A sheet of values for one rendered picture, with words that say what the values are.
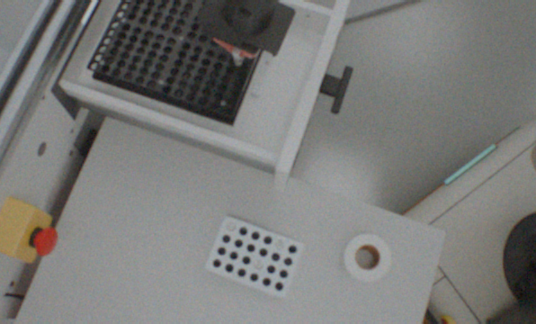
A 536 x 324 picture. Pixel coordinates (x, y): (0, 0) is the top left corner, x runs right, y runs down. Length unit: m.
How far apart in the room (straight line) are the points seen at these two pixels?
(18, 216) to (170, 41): 0.33
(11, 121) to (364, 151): 1.21
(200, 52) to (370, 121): 1.01
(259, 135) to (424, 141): 1.03
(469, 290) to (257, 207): 0.71
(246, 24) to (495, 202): 1.00
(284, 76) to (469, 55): 1.19
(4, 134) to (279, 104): 0.39
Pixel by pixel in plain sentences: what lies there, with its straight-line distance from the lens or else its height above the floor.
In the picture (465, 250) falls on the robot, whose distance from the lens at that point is 1.44.
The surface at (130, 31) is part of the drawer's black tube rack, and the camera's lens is 0.83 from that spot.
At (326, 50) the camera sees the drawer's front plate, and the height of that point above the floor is 0.93.
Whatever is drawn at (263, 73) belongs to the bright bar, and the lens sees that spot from 0.84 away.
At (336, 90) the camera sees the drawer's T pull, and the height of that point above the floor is 0.91.
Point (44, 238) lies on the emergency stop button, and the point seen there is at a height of 0.90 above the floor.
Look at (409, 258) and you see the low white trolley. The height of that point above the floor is 0.76.
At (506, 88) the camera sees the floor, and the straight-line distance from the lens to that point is 1.96.
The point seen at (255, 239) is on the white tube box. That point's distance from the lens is 0.85.
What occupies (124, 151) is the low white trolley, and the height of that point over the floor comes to 0.76.
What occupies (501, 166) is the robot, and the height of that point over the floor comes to 0.28.
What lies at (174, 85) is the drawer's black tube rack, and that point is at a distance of 0.78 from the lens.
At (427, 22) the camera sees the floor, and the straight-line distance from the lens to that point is 1.97.
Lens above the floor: 1.60
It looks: 73 degrees down
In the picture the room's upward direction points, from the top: 6 degrees clockwise
